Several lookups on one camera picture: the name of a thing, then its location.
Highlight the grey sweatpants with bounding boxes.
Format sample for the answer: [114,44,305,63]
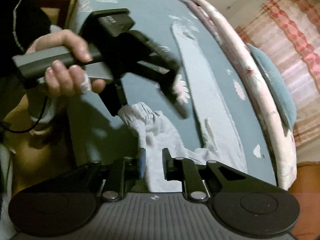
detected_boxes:
[117,21,251,193]

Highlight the teal floral pillow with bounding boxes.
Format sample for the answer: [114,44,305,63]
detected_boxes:
[246,43,297,128]

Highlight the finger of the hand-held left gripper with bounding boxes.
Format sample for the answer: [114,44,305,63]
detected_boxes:
[99,83,127,118]
[159,84,190,120]

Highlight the pink patterned curtain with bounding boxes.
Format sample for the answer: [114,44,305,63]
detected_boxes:
[234,0,320,146]

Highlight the person's left forearm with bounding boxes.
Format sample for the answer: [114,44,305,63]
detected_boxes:
[0,0,52,56]

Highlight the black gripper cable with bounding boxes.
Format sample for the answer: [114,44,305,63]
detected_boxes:
[0,95,49,133]

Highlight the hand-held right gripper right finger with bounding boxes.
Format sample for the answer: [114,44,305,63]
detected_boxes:
[162,147,288,202]

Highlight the bed with teal floral sheet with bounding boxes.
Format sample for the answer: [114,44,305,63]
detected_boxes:
[62,0,278,188]

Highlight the pink floral folded quilt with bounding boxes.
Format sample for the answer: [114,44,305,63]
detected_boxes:
[182,0,298,191]

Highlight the wooden headboard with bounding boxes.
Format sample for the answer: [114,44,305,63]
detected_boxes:
[287,162,320,240]

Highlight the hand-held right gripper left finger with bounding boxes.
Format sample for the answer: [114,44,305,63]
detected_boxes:
[25,147,146,201]

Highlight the person's left hand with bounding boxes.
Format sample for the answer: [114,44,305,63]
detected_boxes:
[26,29,106,98]

